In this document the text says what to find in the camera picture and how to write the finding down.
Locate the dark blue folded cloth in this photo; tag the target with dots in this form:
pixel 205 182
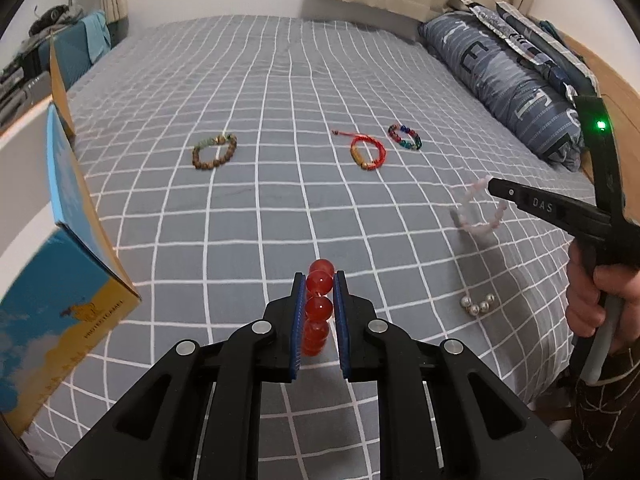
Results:
pixel 560 52

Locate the wooden headboard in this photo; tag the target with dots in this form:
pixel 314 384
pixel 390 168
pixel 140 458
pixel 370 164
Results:
pixel 617 90

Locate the grey checked bed sheet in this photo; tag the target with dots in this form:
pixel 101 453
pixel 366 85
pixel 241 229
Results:
pixel 280 200

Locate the person's right hand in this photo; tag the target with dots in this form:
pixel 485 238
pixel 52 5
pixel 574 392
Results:
pixel 585 305

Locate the blue and yellow cardboard box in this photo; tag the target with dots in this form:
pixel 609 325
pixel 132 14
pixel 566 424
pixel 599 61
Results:
pixel 65 280

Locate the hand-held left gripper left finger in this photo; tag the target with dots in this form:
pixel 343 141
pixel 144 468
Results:
pixel 298 322

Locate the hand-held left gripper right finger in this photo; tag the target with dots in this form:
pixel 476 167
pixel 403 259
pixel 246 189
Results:
pixel 341 322

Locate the teal cloth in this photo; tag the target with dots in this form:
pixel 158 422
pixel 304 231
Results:
pixel 96 32

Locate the person's dark patterned clothing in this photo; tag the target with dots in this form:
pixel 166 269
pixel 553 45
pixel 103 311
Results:
pixel 607 425

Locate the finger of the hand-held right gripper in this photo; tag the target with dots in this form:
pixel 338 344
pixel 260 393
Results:
pixel 540 206

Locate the brown cardboard panel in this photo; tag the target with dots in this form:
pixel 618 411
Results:
pixel 61 85

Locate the grey-blue printed pillow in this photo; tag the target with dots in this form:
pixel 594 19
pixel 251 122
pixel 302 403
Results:
pixel 510 75

